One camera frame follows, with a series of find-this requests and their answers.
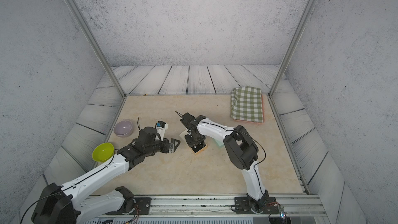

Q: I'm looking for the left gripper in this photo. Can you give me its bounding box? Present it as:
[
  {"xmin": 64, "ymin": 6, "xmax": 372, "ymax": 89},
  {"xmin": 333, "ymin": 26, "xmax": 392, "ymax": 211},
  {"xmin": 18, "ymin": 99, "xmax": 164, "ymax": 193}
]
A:
[{"xmin": 143, "ymin": 137, "xmax": 181, "ymax": 158}]

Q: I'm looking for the cream box black drawer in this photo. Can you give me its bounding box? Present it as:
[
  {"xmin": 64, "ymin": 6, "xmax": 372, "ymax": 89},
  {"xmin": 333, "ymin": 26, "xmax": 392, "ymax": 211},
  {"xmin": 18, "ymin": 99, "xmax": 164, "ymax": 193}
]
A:
[{"xmin": 190, "ymin": 144, "xmax": 208, "ymax": 155}]

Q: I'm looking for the cream jewelry box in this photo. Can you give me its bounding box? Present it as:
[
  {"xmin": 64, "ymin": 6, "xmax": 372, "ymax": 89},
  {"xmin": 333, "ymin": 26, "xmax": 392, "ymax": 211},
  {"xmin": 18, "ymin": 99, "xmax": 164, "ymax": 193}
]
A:
[{"xmin": 179, "ymin": 130, "xmax": 190, "ymax": 140}]

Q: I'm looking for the mint green jewelry box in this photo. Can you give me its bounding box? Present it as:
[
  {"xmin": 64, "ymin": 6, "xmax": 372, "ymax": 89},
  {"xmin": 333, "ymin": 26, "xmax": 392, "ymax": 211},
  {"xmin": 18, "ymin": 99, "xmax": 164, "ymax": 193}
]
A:
[{"xmin": 215, "ymin": 140, "xmax": 224, "ymax": 147}]

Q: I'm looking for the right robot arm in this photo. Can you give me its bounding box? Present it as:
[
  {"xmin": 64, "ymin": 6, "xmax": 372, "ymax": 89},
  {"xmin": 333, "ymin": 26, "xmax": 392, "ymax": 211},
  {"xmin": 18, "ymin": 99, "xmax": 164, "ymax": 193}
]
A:
[{"xmin": 180, "ymin": 113, "xmax": 269, "ymax": 213}]

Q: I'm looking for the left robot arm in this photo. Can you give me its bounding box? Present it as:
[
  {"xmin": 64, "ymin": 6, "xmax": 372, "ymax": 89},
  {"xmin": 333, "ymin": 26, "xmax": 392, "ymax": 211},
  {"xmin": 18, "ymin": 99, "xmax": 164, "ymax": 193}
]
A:
[{"xmin": 31, "ymin": 127, "xmax": 180, "ymax": 224}]

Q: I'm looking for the purple bowl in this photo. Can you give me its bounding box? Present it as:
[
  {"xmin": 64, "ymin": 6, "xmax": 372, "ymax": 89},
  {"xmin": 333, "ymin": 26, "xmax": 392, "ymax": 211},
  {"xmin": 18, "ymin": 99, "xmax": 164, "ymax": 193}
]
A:
[{"xmin": 113, "ymin": 120, "xmax": 133, "ymax": 138}]

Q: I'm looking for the green checkered cloth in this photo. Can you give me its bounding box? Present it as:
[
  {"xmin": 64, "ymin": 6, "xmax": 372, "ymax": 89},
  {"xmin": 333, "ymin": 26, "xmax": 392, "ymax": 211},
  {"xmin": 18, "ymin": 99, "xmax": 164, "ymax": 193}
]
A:
[{"xmin": 230, "ymin": 86, "xmax": 264, "ymax": 123}]

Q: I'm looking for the pink board under cloth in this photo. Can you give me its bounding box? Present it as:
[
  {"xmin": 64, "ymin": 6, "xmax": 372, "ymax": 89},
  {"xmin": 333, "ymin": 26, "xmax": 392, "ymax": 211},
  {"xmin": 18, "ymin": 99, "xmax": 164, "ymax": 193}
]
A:
[{"xmin": 230, "ymin": 94, "xmax": 265, "ymax": 123}]

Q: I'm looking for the lime green bowl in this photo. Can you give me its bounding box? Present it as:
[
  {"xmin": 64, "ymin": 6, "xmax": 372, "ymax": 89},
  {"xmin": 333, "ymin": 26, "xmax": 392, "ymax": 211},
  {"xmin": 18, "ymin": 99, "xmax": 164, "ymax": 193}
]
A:
[{"xmin": 92, "ymin": 143, "xmax": 115, "ymax": 163}]

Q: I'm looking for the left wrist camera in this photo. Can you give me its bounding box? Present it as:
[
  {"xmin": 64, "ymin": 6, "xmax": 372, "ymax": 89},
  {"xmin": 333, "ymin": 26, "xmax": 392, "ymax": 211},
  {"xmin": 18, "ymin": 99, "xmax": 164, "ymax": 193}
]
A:
[{"xmin": 155, "ymin": 121, "xmax": 169, "ymax": 141}]

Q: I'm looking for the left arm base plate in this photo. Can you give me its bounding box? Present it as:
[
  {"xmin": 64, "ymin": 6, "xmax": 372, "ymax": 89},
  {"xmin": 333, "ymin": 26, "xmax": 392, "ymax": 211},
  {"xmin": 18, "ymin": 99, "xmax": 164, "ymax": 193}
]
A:
[{"xmin": 106, "ymin": 197, "xmax": 152, "ymax": 215}]

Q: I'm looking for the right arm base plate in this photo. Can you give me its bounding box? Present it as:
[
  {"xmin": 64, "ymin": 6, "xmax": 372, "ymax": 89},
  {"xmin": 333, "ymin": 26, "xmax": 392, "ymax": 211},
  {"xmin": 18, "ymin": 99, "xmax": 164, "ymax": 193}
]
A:
[{"xmin": 231, "ymin": 196, "xmax": 280, "ymax": 215}]

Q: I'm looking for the front aluminium rail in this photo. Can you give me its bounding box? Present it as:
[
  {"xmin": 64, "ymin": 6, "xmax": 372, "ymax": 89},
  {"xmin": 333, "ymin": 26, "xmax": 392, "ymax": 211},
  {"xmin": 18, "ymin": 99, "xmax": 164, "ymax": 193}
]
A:
[{"xmin": 55, "ymin": 194, "xmax": 330, "ymax": 224}]

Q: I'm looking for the right aluminium frame post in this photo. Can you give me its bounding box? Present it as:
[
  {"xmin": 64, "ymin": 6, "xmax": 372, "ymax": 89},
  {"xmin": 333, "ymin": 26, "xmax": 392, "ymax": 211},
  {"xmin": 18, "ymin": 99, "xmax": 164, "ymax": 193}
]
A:
[{"xmin": 268, "ymin": 0, "xmax": 317, "ymax": 98}]

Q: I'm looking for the aluminium frame post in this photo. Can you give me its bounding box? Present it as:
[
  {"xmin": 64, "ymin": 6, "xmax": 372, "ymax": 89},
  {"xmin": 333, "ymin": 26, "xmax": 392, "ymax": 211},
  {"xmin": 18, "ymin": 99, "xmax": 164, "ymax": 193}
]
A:
[
  {"xmin": 64, "ymin": 0, "xmax": 126, "ymax": 99},
  {"xmin": 268, "ymin": 0, "xmax": 317, "ymax": 98}
]

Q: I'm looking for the left aluminium frame post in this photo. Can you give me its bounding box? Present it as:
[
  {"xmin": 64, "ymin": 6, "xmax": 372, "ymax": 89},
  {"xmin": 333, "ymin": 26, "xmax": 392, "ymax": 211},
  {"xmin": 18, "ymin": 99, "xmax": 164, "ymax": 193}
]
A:
[{"xmin": 64, "ymin": 0, "xmax": 126, "ymax": 99}]

